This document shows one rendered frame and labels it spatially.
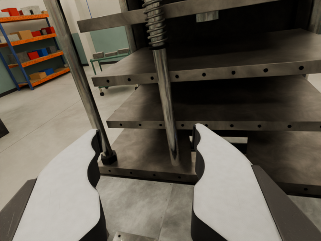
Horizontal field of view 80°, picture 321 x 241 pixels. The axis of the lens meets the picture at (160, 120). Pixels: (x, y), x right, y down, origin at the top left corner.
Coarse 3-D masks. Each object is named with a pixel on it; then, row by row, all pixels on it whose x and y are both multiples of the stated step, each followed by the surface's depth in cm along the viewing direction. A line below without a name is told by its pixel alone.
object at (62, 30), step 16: (48, 0) 75; (320, 0) 104; (64, 16) 80; (320, 16) 108; (64, 32) 81; (128, 32) 140; (64, 48) 84; (80, 64) 89; (80, 80) 91; (80, 96) 95; (96, 112) 101; (96, 128) 103; (112, 160) 114
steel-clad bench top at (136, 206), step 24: (120, 192) 93; (144, 192) 91; (168, 192) 88; (192, 192) 86; (120, 216) 82; (144, 216) 80; (168, 216) 78; (312, 216) 70; (168, 240) 70; (192, 240) 69
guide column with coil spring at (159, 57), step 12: (144, 0) 69; (156, 12) 69; (156, 24) 71; (156, 60) 78; (156, 72) 82; (168, 72) 81; (168, 84) 83; (168, 96) 85; (168, 108) 88; (168, 120) 91; (168, 132) 95; (168, 144) 101; (180, 156) 104
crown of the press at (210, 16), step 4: (204, 12) 91; (208, 12) 91; (212, 12) 91; (216, 12) 92; (196, 16) 95; (200, 16) 93; (204, 16) 92; (208, 16) 92; (212, 16) 92; (216, 16) 93; (196, 20) 96; (200, 20) 94; (204, 20) 93; (208, 20) 93
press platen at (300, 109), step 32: (192, 96) 119; (224, 96) 112; (256, 96) 105; (288, 96) 100; (320, 96) 95; (128, 128) 106; (160, 128) 101; (192, 128) 95; (224, 128) 91; (256, 128) 86; (288, 128) 83; (320, 128) 79
